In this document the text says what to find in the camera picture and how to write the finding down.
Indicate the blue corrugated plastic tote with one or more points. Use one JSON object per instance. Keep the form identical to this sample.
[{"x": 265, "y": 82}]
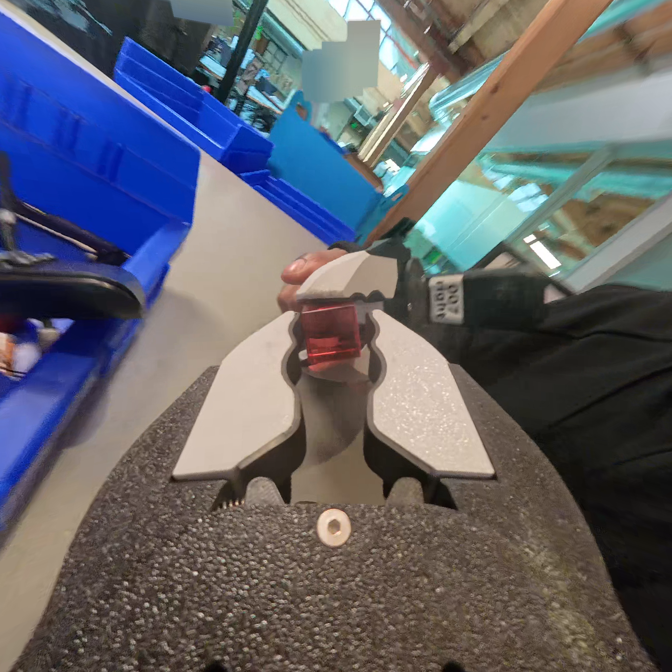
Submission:
[{"x": 325, "y": 168}]

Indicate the wooden post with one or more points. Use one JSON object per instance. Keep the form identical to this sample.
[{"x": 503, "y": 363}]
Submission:
[{"x": 483, "y": 115}]

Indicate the black remote control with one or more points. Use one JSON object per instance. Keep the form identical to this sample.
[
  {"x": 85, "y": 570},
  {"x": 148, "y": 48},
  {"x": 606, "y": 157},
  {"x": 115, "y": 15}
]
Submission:
[{"x": 68, "y": 294}]

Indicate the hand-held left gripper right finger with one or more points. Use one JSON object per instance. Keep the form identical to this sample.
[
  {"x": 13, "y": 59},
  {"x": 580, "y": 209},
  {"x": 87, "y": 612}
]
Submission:
[{"x": 430, "y": 414}]

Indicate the black pole stand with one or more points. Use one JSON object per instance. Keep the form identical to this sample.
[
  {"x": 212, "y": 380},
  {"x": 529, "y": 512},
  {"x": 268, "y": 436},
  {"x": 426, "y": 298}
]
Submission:
[{"x": 239, "y": 47}]

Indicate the black marker pen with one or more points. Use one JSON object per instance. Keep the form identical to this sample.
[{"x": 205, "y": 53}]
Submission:
[{"x": 68, "y": 233}]

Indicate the red translucent cube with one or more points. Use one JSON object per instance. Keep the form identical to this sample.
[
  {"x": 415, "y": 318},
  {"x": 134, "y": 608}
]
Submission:
[{"x": 330, "y": 336}]

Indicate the person's right hand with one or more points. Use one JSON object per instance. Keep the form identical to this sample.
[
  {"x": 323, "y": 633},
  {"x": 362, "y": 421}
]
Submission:
[{"x": 302, "y": 267}]

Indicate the person's black jacket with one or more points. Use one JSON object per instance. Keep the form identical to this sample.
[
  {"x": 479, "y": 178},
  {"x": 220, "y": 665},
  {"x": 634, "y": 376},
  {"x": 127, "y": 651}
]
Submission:
[{"x": 577, "y": 393}]

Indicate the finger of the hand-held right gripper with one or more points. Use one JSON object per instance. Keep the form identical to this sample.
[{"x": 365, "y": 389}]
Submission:
[
  {"x": 346, "y": 275},
  {"x": 338, "y": 370}
]

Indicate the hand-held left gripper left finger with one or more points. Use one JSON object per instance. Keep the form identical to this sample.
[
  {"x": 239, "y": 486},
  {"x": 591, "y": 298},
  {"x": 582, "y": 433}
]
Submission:
[{"x": 241, "y": 414}]

